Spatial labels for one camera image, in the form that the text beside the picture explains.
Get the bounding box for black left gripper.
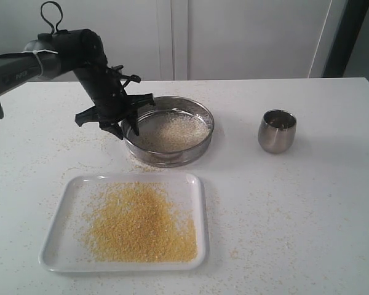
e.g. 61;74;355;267
74;60;155;140

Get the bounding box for pale coarse grains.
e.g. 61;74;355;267
133;114;209;153

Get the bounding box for round steel mesh sieve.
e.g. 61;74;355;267
121;96;215;168

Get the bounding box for small stainless steel cup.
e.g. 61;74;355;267
258;109;297;154

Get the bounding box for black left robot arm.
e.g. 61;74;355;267
0;29;155;139

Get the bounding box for white cabinet doors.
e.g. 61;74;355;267
0;1;346;81

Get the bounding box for yellow fine sieved grains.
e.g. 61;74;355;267
81;182;198;263

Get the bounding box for white rectangular plastic tray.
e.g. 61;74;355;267
39;171;208;274

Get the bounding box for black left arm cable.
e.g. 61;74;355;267
39;1;68;36

